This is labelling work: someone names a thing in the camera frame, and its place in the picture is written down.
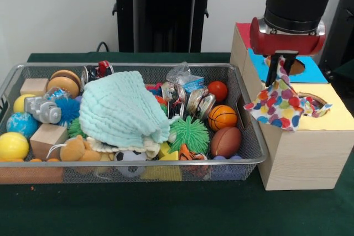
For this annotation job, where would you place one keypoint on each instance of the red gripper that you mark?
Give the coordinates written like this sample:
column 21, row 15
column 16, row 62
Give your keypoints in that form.
column 287, row 44

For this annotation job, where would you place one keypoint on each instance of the colourful dotted cloth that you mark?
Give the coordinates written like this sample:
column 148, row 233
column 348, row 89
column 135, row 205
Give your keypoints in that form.
column 279, row 103

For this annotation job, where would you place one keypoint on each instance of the mint green muslin cloth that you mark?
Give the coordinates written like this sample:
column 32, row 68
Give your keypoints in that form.
column 119, row 109

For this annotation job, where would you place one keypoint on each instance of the wooden box with three holes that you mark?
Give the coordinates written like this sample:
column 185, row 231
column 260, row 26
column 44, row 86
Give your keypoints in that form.
column 304, row 158

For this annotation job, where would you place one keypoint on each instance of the dark green tablecloth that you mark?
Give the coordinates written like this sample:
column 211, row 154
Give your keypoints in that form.
column 345, row 68
column 166, row 211

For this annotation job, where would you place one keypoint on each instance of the black upright panel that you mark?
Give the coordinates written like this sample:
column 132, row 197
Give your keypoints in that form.
column 343, row 26

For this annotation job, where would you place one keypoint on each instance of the small orange basketball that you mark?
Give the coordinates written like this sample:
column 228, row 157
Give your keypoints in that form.
column 222, row 118

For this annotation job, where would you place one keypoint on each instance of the small brown football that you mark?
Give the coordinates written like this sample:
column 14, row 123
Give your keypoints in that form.
column 226, row 142

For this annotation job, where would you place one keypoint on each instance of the green spiky rubber ball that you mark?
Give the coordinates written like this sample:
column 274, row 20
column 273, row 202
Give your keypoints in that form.
column 188, row 133

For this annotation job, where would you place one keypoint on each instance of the blue spiky rubber ball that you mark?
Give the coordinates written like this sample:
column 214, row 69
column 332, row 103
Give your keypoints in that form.
column 69, row 107

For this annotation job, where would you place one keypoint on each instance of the toy hamburger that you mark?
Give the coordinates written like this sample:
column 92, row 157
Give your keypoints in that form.
column 63, row 82

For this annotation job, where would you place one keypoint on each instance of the plain wooden cube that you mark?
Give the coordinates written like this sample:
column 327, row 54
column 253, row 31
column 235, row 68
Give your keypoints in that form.
column 48, row 140

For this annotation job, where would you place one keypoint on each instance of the blue marbled ball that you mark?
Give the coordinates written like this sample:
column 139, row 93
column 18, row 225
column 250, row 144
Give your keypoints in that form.
column 21, row 125

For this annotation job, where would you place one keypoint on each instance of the yellow plastic ball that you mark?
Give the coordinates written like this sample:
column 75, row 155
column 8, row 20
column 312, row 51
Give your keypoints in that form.
column 12, row 146

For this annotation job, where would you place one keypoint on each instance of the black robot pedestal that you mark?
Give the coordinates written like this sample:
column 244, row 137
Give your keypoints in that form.
column 163, row 12

